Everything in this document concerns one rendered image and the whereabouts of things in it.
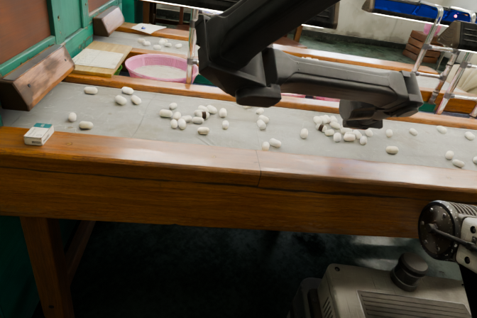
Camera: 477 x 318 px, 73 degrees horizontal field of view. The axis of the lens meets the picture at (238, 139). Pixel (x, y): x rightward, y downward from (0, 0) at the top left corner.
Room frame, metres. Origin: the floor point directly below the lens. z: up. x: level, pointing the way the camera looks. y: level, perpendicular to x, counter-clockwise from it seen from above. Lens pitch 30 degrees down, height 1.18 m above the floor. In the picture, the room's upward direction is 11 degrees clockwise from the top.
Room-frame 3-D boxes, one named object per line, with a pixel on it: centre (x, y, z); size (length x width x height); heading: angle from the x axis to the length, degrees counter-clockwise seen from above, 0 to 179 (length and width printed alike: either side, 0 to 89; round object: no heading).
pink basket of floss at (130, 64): (1.14, 0.33, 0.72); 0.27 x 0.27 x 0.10
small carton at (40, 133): (0.56, 0.42, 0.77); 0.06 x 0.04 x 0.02; 10
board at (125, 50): (1.10, 0.54, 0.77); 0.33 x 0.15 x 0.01; 10
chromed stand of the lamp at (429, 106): (1.54, -0.77, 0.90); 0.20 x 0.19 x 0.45; 100
